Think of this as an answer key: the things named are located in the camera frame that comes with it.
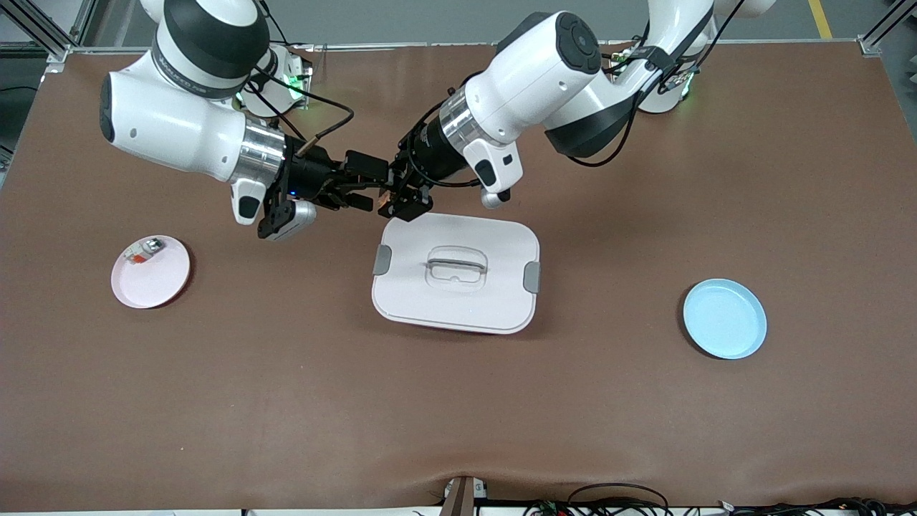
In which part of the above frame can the aluminium frame profile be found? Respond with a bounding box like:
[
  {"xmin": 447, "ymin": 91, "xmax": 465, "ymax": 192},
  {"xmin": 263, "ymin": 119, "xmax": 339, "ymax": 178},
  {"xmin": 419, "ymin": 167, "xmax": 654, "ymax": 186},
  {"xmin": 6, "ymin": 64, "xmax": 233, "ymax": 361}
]
[
  {"xmin": 860, "ymin": 0, "xmax": 917, "ymax": 58},
  {"xmin": 0, "ymin": 0, "xmax": 97, "ymax": 62}
]

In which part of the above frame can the black cable bundle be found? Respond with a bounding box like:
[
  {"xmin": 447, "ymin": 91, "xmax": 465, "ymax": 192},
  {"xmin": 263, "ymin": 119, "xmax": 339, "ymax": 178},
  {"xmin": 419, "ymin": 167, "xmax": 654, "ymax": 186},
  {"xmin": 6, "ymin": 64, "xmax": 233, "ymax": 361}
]
[{"xmin": 716, "ymin": 497, "xmax": 917, "ymax": 516}]

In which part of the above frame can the red and clear switch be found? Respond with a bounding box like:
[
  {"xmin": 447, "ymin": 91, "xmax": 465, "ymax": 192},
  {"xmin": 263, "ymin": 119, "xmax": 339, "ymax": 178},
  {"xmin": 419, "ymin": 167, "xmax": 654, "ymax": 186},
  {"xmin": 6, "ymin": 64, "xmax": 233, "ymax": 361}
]
[{"xmin": 120, "ymin": 238, "xmax": 166, "ymax": 267}]

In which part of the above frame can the black looped cable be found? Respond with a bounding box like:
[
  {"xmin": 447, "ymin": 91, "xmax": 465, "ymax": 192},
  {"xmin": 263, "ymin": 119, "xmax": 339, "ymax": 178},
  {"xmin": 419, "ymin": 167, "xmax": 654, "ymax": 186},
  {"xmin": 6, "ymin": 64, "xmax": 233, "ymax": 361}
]
[{"xmin": 568, "ymin": 484, "xmax": 671, "ymax": 516}]

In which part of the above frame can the black right base cable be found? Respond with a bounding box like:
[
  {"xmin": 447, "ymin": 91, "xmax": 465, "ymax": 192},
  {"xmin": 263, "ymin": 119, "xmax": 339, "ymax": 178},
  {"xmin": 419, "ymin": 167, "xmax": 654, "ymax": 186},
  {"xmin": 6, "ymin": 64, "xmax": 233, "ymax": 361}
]
[{"xmin": 259, "ymin": 0, "xmax": 316, "ymax": 51}]

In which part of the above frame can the white lidded storage box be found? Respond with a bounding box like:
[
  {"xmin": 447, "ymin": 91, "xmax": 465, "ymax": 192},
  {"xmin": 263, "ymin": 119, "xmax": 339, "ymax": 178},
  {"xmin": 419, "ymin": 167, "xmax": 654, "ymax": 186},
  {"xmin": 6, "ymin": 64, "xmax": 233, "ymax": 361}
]
[{"xmin": 371, "ymin": 211, "xmax": 542, "ymax": 335}]

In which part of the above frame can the brown post with bracket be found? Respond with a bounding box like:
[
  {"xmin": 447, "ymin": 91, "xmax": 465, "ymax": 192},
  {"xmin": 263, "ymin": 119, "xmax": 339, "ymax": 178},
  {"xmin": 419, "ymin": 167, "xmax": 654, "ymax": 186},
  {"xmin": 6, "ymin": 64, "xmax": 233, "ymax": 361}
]
[{"xmin": 439, "ymin": 475, "xmax": 489, "ymax": 516}]

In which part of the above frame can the pink plate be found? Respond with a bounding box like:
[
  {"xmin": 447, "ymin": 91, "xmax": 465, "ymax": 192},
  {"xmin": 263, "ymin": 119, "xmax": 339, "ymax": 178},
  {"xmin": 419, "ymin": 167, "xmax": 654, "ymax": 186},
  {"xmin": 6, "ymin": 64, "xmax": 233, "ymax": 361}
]
[{"xmin": 110, "ymin": 234, "xmax": 192, "ymax": 310}]

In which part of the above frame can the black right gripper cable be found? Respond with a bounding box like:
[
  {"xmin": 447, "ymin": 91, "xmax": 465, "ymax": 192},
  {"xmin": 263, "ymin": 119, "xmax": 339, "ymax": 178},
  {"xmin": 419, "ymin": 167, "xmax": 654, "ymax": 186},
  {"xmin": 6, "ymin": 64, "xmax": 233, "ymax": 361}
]
[{"xmin": 251, "ymin": 64, "xmax": 355, "ymax": 155}]

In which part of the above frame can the light blue plate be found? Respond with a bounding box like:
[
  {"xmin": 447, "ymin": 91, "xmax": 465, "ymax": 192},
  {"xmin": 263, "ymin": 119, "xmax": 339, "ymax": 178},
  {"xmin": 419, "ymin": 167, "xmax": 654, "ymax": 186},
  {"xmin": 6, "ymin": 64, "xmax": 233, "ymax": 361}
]
[{"xmin": 682, "ymin": 278, "xmax": 768, "ymax": 360}]

